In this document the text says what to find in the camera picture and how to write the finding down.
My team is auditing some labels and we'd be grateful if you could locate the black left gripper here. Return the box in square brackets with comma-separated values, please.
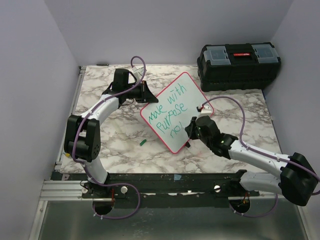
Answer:
[124, 80, 158, 104]

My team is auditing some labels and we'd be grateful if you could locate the pink framed whiteboard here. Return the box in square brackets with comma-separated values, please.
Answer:
[140, 72, 208, 154]

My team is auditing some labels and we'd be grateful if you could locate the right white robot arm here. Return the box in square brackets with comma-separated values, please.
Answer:
[185, 116, 320, 207]

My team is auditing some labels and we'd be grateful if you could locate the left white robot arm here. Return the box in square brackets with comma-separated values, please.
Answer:
[63, 68, 159, 198]

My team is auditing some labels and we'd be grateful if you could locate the blue tape piece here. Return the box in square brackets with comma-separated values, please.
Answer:
[173, 174, 182, 181]

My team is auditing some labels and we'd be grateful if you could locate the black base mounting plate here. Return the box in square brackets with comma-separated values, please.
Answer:
[65, 170, 259, 209]

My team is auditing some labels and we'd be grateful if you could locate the black plastic toolbox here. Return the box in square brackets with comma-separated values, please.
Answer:
[196, 42, 281, 92]

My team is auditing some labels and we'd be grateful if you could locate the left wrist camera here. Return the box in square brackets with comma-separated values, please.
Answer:
[131, 66, 145, 82]

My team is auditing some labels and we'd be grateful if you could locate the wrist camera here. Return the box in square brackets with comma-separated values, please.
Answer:
[131, 66, 145, 82]
[196, 105, 214, 118]

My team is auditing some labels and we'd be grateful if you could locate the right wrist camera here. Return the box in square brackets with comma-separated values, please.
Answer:
[196, 105, 214, 118]

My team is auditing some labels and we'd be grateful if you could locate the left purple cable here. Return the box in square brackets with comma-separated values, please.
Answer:
[72, 55, 147, 221]

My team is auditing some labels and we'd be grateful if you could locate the purple cable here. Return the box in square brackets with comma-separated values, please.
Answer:
[72, 55, 147, 221]
[197, 96, 320, 218]

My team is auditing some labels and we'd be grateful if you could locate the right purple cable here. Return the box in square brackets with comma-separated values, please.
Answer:
[197, 96, 320, 218]

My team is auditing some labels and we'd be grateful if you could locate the aluminium table edge rail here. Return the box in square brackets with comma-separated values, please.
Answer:
[28, 65, 87, 240]

